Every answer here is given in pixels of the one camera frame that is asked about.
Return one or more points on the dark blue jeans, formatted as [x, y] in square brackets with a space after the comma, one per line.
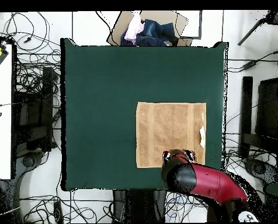
[157, 32]

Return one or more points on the cardboard box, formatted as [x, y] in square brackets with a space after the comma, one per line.
[157, 15]

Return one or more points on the dark metal frame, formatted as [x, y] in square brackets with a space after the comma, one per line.
[200, 23]

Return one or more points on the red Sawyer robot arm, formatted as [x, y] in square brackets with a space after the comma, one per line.
[211, 184]

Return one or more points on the dark green table cloth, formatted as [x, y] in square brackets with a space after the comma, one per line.
[94, 116]

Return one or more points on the black power strip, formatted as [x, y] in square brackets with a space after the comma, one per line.
[58, 212]

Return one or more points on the tan terry towel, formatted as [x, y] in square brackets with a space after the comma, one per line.
[171, 126]

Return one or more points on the black chair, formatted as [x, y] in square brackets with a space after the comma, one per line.
[46, 93]
[247, 105]

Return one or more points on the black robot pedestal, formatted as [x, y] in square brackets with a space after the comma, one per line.
[139, 205]

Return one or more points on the white desk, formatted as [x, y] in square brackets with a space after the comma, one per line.
[0, 140]

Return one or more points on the pale pink garment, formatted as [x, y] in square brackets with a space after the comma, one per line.
[133, 28]

